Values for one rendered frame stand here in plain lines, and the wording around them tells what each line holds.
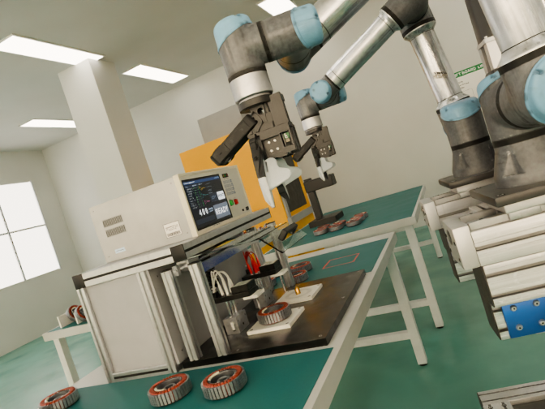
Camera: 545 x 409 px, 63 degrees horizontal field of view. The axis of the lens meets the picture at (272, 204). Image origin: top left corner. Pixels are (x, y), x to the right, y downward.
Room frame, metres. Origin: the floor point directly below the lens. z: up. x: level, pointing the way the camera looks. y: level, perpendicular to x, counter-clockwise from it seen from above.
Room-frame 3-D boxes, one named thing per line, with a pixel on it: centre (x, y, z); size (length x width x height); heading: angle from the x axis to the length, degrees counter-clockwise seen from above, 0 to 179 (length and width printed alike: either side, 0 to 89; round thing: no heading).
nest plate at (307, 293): (1.64, 0.01, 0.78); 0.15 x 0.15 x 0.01; 68
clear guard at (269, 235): (1.39, 0.12, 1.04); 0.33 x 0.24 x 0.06; 68
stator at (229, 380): (1.08, 0.25, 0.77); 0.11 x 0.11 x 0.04
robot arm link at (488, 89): (0.91, -0.54, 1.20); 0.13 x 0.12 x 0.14; 174
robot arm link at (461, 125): (1.41, -0.66, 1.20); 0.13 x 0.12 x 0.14; 159
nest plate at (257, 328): (1.41, 0.10, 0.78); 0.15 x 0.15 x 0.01; 68
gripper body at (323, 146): (1.70, -0.25, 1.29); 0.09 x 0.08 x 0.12; 76
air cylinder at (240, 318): (1.47, 0.24, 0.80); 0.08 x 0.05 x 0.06; 158
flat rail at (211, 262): (1.56, 0.15, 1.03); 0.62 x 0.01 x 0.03; 158
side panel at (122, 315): (1.38, 0.55, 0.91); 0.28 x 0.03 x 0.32; 68
